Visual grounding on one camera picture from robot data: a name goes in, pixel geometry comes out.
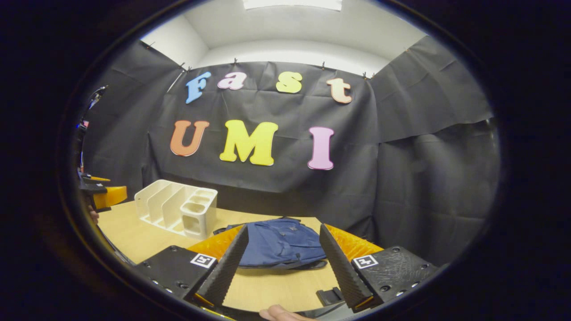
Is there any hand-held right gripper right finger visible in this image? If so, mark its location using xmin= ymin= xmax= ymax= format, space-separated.
xmin=319 ymin=223 xmax=449 ymax=313

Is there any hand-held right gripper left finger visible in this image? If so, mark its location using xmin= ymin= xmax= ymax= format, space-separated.
xmin=133 ymin=224 xmax=250 ymax=318

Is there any cream plastic bookshelf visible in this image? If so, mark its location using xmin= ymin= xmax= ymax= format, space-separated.
xmin=134 ymin=179 xmax=218 ymax=240

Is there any blue schoolbag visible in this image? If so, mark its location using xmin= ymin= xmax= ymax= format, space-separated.
xmin=213 ymin=217 xmax=328 ymax=269

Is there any black backdrop cloth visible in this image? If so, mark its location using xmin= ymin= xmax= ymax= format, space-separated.
xmin=83 ymin=36 xmax=500 ymax=268

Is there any ceiling light panel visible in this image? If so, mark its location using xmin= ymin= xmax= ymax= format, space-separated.
xmin=242 ymin=0 xmax=343 ymax=11

